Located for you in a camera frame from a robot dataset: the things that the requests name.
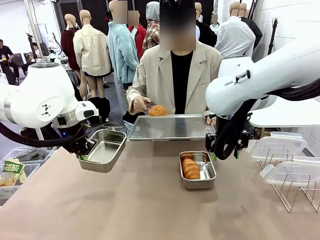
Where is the grey mannequin base plate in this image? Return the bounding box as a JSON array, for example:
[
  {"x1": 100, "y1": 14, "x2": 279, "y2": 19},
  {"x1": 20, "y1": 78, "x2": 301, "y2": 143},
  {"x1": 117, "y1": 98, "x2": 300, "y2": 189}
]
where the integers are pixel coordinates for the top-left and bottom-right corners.
[{"x1": 102, "y1": 121, "x2": 125, "y2": 130}]

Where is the silver wire lid rack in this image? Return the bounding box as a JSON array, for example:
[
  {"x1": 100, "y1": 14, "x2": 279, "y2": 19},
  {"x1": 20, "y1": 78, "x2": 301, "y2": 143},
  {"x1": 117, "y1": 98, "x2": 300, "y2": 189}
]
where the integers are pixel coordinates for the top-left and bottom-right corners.
[{"x1": 256, "y1": 147, "x2": 320, "y2": 213}]

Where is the black camera tripod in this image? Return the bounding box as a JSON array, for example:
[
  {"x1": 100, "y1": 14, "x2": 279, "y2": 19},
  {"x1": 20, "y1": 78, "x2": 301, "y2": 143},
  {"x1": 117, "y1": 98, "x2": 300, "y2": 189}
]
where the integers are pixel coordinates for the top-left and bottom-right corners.
[{"x1": 25, "y1": 32, "x2": 38, "y2": 61}]

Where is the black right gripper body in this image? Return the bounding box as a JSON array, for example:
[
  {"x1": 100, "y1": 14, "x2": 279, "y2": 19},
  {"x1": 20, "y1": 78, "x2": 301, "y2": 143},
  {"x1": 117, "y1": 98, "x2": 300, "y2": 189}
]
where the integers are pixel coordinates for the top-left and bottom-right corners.
[{"x1": 215, "y1": 116, "x2": 228, "y2": 138}]

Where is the mannequin in black jacket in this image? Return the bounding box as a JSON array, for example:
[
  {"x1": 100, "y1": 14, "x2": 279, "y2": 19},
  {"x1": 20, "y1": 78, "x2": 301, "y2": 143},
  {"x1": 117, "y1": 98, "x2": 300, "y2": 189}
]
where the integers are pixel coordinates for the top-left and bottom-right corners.
[
  {"x1": 239, "y1": 2, "x2": 263, "y2": 50},
  {"x1": 194, "y1": 2, "x2": 218, "y2": 48}
]

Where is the seated person in dark clothes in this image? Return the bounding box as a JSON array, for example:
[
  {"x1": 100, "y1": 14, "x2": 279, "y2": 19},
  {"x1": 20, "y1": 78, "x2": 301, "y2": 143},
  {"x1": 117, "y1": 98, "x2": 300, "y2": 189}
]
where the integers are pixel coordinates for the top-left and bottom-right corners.
[{"x1": 21, "y1": 42, "x2": 41, "y2": 76}]

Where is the mannequin in blue fleece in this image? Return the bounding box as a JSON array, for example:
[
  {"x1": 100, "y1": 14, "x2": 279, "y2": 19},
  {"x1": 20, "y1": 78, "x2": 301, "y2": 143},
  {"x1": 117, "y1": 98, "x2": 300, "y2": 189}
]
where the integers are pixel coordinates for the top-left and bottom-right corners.
[{"x1": 106, "y1": 0, "x2": 141, "y2": 126}]

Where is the clear plastic storage bin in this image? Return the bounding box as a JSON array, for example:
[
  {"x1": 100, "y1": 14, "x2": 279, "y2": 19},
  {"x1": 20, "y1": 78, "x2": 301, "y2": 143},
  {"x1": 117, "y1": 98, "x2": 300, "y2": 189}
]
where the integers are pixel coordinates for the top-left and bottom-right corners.
[
  {"x1": 0, "y1": 162, "x2": 42, "y2": 201},
  {"x1": 7, "y1": 146, "x2": 57, "y2": 164}
]

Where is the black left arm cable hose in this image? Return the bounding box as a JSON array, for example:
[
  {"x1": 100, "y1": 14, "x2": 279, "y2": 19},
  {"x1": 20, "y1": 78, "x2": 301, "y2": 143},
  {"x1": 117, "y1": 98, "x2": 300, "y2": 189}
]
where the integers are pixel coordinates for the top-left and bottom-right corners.
[{"x1": 0, "y1": 121, "x2": 92, "y2": 155}]

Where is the mannequin in beige jacket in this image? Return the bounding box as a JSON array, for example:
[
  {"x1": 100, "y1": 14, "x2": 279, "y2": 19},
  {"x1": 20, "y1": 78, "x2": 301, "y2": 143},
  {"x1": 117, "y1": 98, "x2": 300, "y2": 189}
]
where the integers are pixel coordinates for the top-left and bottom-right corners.
[{"x1": 72, "y1": 9, "x2": 113, "y2": 101}]

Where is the perforated steel baking tray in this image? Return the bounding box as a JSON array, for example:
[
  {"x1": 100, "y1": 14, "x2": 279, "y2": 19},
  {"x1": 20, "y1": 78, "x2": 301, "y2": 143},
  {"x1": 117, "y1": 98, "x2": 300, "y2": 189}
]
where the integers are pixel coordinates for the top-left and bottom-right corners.
[{"x1": 126, "y1": 113, "x2": 217, "y2": 142}]

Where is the person's right forearm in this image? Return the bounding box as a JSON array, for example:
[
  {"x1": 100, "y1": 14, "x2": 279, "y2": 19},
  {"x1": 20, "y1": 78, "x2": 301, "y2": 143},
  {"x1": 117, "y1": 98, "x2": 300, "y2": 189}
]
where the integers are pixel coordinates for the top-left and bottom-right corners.
[{"x1": 126, "y1": 86, "x2": 147, "y2": 108}]

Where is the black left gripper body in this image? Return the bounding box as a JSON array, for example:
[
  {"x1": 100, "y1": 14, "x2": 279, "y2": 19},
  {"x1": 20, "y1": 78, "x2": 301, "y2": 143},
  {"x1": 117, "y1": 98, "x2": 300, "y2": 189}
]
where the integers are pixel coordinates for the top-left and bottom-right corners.
[{"x1": 68, "y1": 136, "x2": 98, "y2": 156}]

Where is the seated person in black shirt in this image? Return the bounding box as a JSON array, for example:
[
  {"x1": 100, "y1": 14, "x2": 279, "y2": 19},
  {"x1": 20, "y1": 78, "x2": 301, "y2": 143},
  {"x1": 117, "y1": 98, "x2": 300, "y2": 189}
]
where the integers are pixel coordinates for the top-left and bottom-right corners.
[{"x1": 0, "y1": 39, "x2": 20, "y2": 85}]

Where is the steel container with one croissant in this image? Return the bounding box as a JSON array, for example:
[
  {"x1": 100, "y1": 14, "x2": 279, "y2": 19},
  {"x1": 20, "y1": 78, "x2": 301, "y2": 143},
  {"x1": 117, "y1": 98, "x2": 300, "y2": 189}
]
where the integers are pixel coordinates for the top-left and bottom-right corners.
[{"x1": 76, "y1": 128, "x2": 128, "y2": 174}]

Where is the mannequin in dark red top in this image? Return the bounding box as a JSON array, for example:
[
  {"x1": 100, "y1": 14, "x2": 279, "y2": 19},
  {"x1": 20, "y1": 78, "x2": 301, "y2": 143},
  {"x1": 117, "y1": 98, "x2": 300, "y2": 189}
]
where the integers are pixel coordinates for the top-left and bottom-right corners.
[{"x1": 60, "y1": 13, "x2": 82, "y2": 101}]

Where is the clear plastic snap lid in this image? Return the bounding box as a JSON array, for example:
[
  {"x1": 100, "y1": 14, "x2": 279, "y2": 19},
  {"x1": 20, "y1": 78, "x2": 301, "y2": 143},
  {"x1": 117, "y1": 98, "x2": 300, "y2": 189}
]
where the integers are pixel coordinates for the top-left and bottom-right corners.
[
  {"x1": 259, "y1": 156, "x2": 320, "y2": 187},
  {"x1": 246, "y1": 131, "x2": 308, "y2": 162}
]

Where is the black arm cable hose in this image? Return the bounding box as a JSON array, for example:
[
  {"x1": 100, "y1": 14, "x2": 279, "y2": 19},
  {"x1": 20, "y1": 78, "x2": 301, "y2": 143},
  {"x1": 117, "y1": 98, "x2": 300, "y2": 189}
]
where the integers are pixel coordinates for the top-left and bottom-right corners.
[
  {"x1": 214, "y1": 77, "x2": 320, "y2": 161},
  {"x1": 0, "y1": 121, "x2": 92, "y2": 155}
]

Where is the black jacket on chair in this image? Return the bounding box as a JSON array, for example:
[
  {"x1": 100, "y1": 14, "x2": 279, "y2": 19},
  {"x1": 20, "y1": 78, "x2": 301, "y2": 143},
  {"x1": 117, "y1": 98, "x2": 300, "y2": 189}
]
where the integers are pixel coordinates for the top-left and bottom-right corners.
[{"x1": 72, "y1": 82, "x2": 84, "y2": 101}]

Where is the black cloth pile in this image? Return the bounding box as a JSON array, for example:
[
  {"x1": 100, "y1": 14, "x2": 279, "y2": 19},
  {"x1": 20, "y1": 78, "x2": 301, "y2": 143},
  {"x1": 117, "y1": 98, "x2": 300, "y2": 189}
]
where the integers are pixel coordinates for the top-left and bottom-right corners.
[{"x1": 122, "y1": 111, "x2": 139, "y2": 125}]

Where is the person in beige blazer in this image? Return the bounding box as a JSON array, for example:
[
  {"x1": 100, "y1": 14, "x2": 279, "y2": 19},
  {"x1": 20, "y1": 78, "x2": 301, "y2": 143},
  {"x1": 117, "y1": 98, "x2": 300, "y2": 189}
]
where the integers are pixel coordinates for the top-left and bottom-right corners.
[{"x1": 126, "y1": 0, "x2": 223, "y2": 131}]

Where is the black light stand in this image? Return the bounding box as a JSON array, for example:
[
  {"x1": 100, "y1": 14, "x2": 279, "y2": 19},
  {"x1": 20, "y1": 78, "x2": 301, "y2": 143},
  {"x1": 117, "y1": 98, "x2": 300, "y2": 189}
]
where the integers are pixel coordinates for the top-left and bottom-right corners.
[{"x1": 267, "y1": 17, "x2": 280, "y2": 56}]

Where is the person's right hand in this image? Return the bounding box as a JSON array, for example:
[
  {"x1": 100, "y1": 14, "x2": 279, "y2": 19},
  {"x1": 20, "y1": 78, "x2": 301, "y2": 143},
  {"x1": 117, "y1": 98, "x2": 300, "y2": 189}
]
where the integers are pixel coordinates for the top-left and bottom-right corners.
[{"x1": 129, "y1": 96, "x2": 153, "y2": 115}]

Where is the mannequin in red jacket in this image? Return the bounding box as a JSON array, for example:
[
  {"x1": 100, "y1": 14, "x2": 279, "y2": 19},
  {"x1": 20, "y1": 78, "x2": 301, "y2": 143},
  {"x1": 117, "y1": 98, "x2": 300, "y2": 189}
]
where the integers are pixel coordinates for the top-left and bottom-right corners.
[{"x1": 127, "y1": 10, "x2": 148, "y2": 61}]

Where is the golden croissant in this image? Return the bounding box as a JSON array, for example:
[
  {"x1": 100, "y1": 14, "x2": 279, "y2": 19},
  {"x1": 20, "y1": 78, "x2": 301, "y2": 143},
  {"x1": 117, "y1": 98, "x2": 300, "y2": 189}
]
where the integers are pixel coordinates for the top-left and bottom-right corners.
[
  {"x1": 147, "y1": 104, "x2": 169, "y2": 117},
  {"x1": 182, "y1": 157, "x2": 198, "y2": 167},
  {"x1": 182, "y1": 163, "x2": 201, "y2": 181}
]

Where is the steel container with two croissants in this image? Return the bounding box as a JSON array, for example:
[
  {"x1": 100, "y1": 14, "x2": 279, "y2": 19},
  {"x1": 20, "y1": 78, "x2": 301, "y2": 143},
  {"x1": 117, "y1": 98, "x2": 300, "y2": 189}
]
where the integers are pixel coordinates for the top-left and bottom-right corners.
[{"x1": 178, "y1": 150, "x2": 217, "y2": 191}]

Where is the mannequin in white jacket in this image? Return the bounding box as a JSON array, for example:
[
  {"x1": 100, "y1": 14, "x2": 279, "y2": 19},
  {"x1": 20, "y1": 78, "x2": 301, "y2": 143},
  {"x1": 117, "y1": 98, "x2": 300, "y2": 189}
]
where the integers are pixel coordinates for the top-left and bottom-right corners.
[{"x1": 214, "y1": 1, "x2": 256, "y2": 60}]

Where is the mannequin in plaid hooded shirt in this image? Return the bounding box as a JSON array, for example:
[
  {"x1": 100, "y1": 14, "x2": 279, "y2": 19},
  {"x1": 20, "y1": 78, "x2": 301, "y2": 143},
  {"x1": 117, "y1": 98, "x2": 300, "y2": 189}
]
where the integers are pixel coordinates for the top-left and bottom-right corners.
[{"x1": 142, "y1": 1, "x2": 161, "y2": 53}]

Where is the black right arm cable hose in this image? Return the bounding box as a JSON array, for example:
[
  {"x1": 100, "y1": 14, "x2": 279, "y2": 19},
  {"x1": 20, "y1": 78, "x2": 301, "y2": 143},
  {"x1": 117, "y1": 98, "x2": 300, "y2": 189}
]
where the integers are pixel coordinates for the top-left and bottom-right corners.
[{"x1": 214, "y1": 77, "x2": 320, "y2": 161}]

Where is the green snack bag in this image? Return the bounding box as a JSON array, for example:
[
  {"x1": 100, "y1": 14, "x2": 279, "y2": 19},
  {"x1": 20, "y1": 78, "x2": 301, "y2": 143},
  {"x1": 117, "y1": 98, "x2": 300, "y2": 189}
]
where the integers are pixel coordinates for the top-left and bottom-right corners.
[{"x1": 1, "y1": 157, "x2": 26, "y2": 187}]

